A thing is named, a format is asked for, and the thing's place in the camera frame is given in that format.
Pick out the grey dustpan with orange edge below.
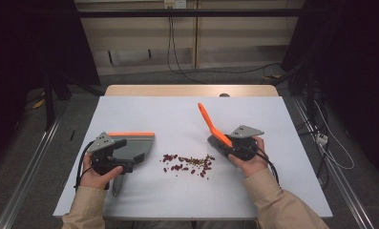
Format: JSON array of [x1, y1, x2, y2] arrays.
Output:
[[106, 131, 156, 198]]

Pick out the black hanging cable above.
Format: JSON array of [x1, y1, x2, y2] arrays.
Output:
[[166, 15, 207, 85]]

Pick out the bundle of black cables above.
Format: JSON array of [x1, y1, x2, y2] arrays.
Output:
[[300, 89, 330, 189]]

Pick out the black horizontal metal bar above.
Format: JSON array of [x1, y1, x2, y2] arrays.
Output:
[[76, 9, 303, 18]]

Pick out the right hand-held gripper black cable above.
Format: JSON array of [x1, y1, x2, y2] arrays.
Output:
[[241, 144, 281, 187]]

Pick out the person's right hand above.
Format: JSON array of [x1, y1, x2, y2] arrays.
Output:
[[229, 135, 269, 178]]

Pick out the black metal stand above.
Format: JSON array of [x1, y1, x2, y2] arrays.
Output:
[[43, 71, 105, 132]]

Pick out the left hand-held gripper black cable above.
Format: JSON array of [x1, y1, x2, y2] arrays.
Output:
[[74, 140, 95, 192]]

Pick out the black curtain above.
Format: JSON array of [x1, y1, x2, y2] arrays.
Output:
[[0, 0, 101, 170], [281, 0, 379, 182]]

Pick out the metal floor rail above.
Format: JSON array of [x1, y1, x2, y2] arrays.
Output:
[[0, 111, 67, 229], [291, 94, 376, 229]]

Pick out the hand-held gripper black cable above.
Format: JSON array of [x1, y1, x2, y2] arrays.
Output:
[[241, 144, 281, 187], [74, 140, 95, 192]]

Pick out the yellow floor tape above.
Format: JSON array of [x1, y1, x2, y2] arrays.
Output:
[[32, 92, 47, 110]]

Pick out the red beans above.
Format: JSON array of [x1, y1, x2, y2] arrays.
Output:
[[161, 153, 216, 178]]

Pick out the person's left hand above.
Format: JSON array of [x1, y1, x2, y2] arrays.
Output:
[[79, 153, 124, 191]]

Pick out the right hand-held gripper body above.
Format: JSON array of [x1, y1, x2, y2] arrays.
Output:
[[228, 124, 265, 161]]

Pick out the grey brush with orange handle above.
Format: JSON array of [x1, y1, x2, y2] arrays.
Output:
[[197, 102, 234, 158]]

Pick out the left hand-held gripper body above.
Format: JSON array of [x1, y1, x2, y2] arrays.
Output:
[[87, 132, 136, 176]]

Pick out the white wall outlet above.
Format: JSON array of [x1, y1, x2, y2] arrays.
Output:
[[163, 0, 187, 10]]

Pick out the white cable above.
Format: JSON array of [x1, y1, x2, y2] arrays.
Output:
[[314, 99, 355, 171]]

